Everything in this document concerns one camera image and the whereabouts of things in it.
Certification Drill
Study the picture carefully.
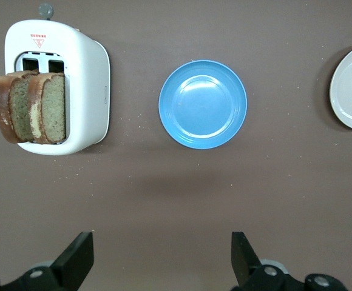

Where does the white two-slot toaster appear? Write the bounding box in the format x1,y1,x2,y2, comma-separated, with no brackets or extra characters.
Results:
4,2,112,157

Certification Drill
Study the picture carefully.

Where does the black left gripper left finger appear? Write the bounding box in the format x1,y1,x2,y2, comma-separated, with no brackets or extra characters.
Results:
0,232,95,291

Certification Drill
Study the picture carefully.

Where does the brown bread slice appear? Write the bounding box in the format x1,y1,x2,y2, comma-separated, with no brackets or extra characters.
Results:
0,70,40,144
27,72,67,145

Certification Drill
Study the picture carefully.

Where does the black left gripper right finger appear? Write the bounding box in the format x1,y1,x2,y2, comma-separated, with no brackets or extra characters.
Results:
230,232,347,291

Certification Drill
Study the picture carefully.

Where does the blue plate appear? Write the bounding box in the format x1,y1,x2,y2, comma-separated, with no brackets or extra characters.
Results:
158,59,248,150

